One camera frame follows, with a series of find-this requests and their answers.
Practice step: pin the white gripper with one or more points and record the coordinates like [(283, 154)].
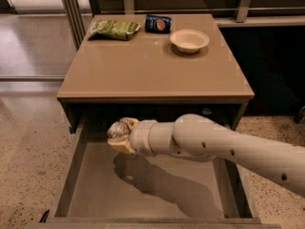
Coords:
[(140, 137)]

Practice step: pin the crushed 7up can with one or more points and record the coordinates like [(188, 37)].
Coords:
[(117, 129)]

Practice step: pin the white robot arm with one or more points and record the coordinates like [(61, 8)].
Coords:
[(199, 138)]

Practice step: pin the open grey top drawer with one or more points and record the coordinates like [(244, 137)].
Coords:
[(102, 189)]

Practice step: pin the brown cabinet counter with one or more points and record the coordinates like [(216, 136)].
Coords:
[(149, 69)]

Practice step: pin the blue pepsi can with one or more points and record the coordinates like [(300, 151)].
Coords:
[(158, 24)]

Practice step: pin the green chip bag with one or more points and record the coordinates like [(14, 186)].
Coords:
[(120, 30)]

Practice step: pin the white paper bowl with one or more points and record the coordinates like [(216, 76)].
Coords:
[(190, 41)]

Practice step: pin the metal railing frame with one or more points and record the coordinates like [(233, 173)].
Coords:
[(228, 13)]

